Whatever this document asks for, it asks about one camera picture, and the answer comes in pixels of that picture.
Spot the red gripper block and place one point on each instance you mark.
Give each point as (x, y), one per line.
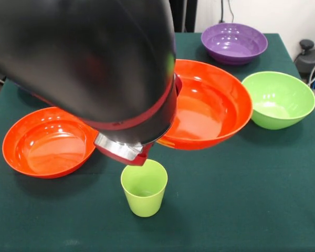
(139, 160)

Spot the green plastic cup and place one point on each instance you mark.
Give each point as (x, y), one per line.
(144, 202)

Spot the orange plastic bowl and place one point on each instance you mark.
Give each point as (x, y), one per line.
(47, 152)
(212, 113)

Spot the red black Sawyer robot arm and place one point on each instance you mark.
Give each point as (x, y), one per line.
(68, 52)

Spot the dark green tablecloth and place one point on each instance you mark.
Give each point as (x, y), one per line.
(225, 210)

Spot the purple plastic bowl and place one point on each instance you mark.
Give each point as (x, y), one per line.
(233, 44)

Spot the green plastic bowl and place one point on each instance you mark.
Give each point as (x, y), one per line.
(286, 105)

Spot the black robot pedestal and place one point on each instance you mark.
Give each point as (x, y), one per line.
(185, 15)

